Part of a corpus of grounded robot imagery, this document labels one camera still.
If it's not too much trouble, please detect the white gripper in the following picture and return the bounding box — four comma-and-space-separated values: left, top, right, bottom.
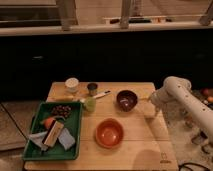
149, 89, 165, 116

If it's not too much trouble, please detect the dark purple bowl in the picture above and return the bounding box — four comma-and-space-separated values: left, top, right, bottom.
116, 90, 138, 112

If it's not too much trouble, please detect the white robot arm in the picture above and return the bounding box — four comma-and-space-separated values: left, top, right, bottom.
149, 76, 213, 143

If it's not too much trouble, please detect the white black-tipped marker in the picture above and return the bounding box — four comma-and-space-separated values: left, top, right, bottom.
93, 90, 111, 99

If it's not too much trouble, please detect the orange bowl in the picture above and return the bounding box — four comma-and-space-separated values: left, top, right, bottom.
94, 118, 124, 149

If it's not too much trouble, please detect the dark metal cup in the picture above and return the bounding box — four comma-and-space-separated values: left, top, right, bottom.
87, 82, 98, 96

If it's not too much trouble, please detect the green cup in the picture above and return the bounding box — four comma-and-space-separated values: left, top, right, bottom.
84, 97, 96, 112

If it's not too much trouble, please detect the white cup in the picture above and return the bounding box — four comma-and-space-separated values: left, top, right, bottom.
65, 77, 79, 93

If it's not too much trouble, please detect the green plastic tray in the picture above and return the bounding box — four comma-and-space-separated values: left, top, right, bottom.
23, 102, 82, 161

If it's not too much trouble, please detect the bunch of dark grapes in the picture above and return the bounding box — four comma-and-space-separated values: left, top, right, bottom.
51, 105, 71, 118

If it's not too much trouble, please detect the light blue sponge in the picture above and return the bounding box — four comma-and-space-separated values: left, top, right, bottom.
58, 128, 75, 150

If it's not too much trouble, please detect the orange fruit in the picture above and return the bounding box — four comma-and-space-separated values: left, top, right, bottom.
44, 117, 55, 129

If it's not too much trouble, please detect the wooden black board eraser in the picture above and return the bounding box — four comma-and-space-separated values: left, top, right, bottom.
43, 121, 64, 147

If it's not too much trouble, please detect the grey cloth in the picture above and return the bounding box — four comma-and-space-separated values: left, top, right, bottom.
28, 131, 48, 151

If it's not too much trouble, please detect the black cable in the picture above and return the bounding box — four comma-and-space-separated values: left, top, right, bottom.
178, 162, 212, 171

